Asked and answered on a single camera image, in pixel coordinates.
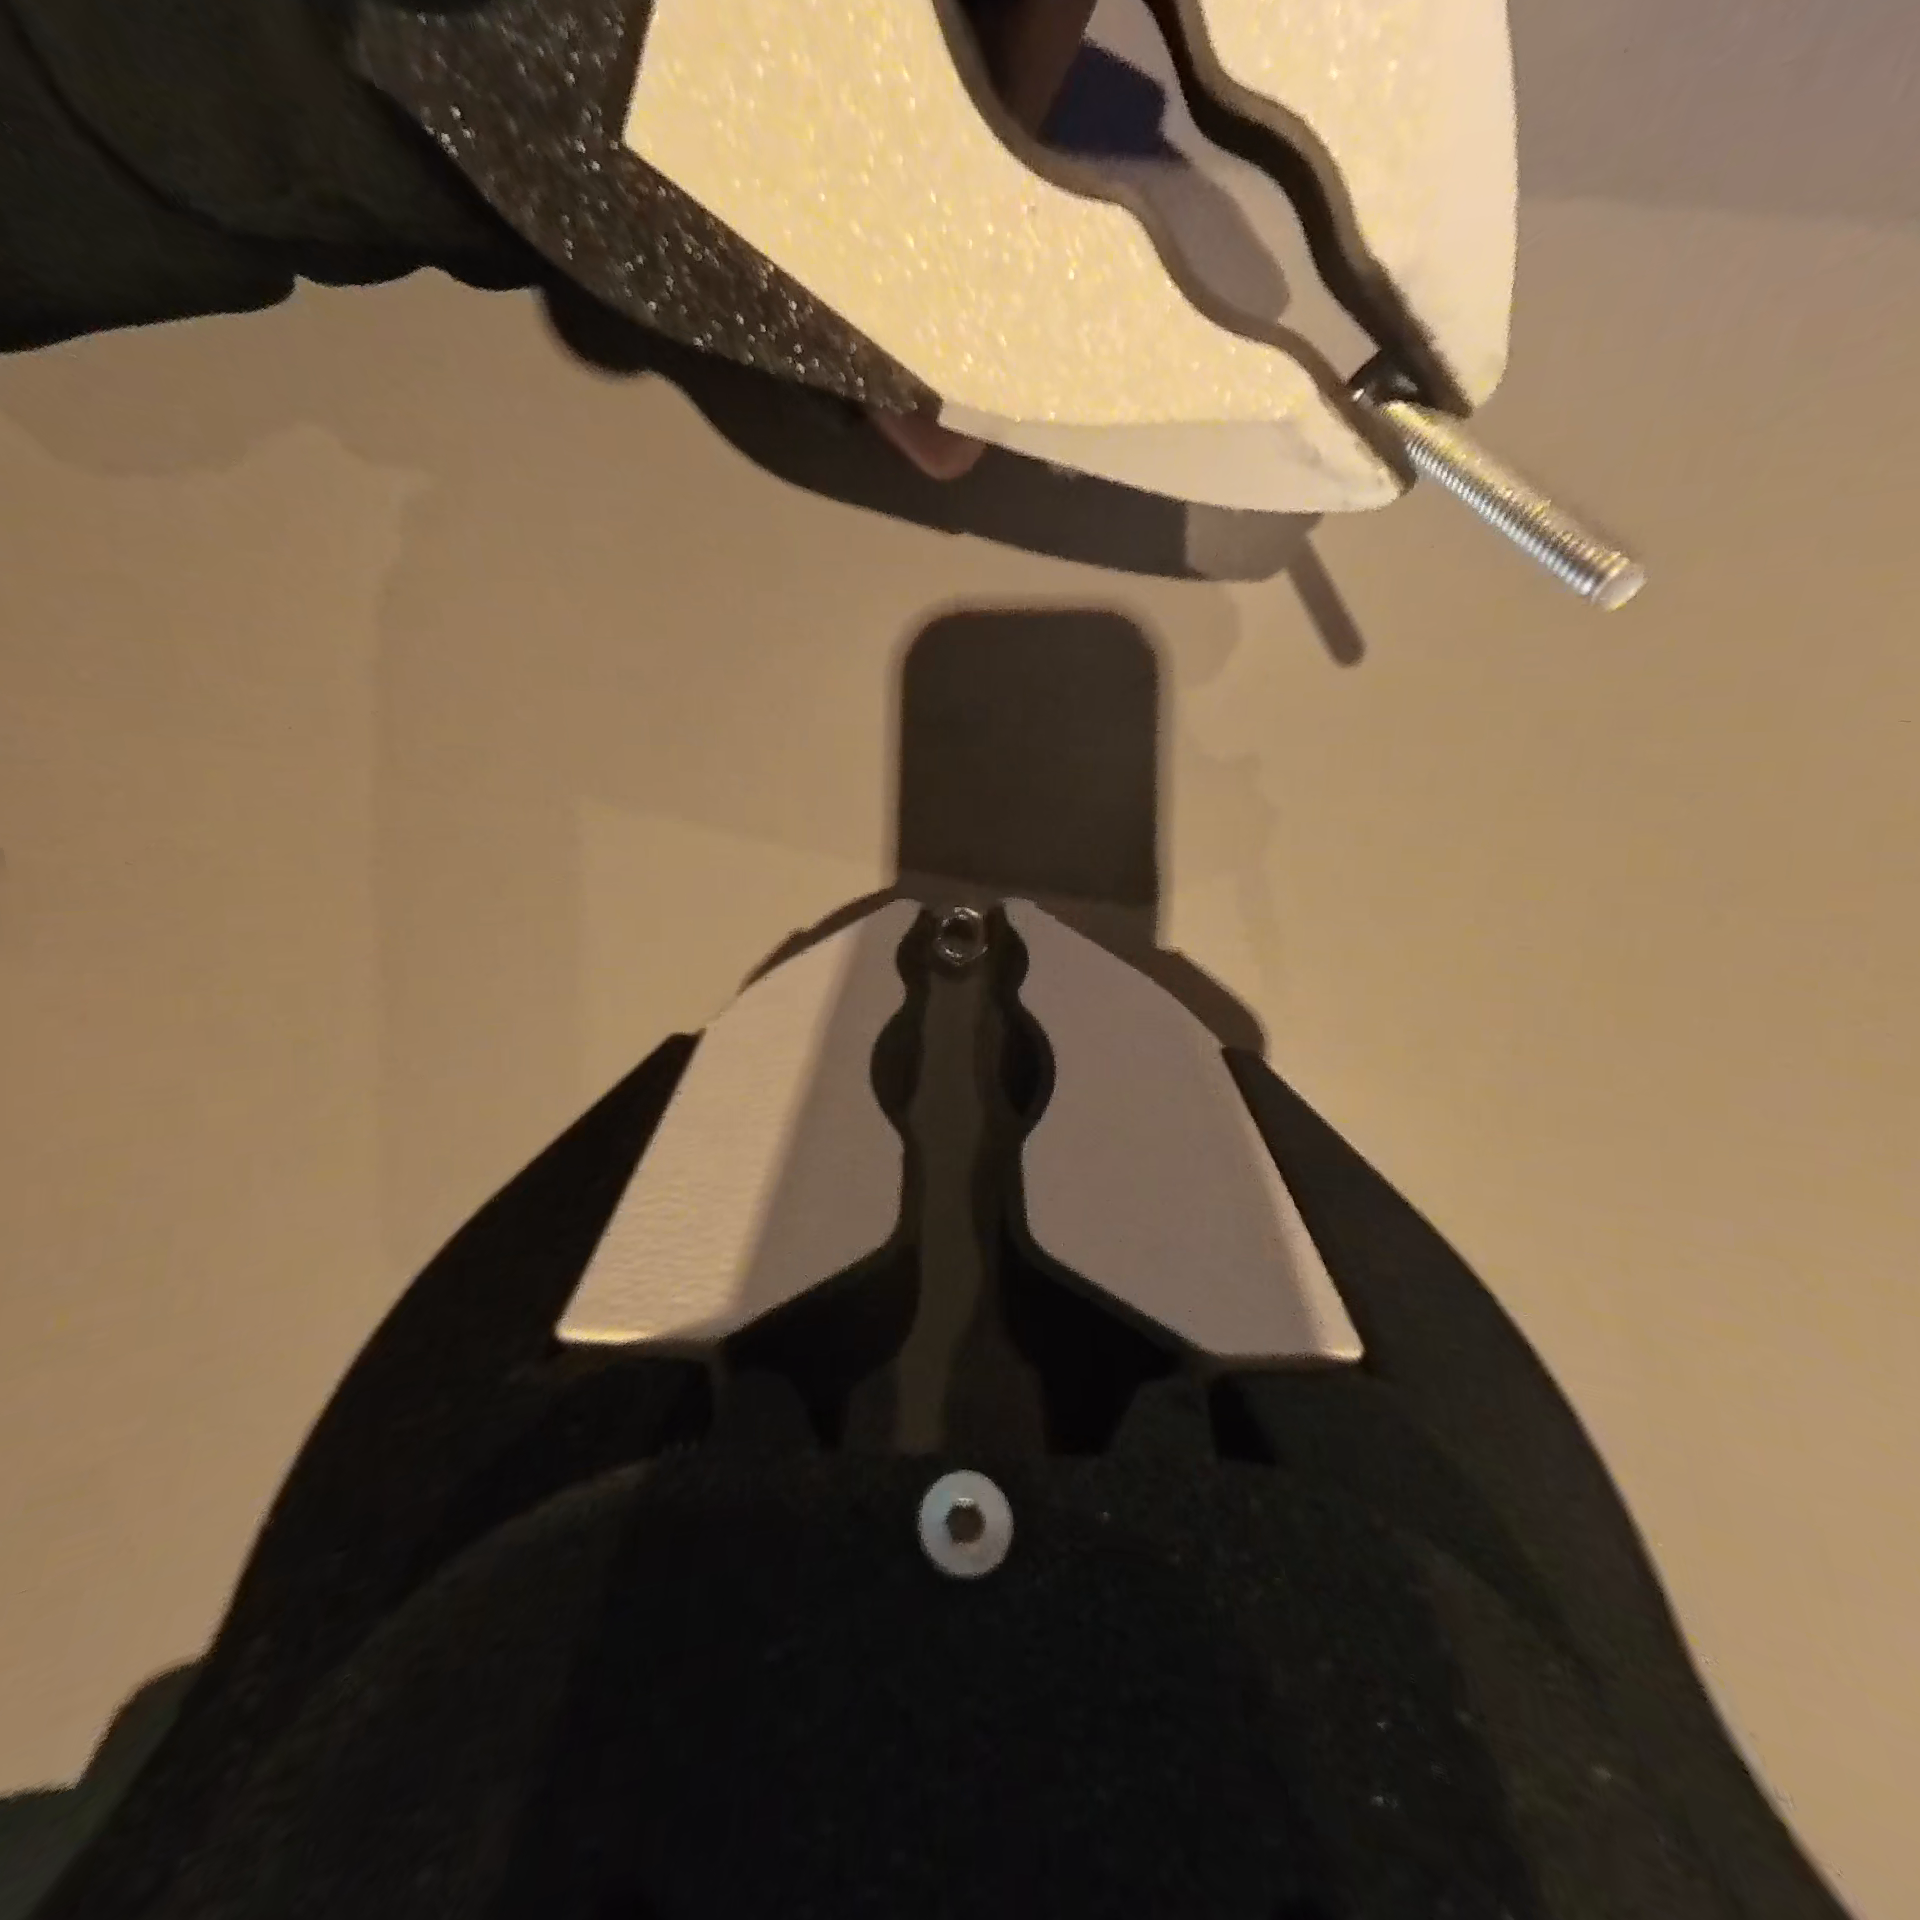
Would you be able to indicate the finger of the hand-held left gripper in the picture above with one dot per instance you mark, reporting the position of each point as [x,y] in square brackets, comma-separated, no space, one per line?
[1410,135]
[902,241]

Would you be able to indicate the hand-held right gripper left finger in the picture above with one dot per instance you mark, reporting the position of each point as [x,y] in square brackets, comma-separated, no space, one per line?
[751,1170]

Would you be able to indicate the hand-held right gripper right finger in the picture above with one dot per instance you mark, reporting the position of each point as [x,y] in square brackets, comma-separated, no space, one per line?
[1155,1170]

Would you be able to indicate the small metal nut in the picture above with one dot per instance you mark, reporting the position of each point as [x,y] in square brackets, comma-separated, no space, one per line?
[955,939]

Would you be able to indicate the long silver threaded bolt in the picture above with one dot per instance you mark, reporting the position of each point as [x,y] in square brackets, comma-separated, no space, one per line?
[1499,504]

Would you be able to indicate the person's left hand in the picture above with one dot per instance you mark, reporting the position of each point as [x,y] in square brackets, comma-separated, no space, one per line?
[932,447]

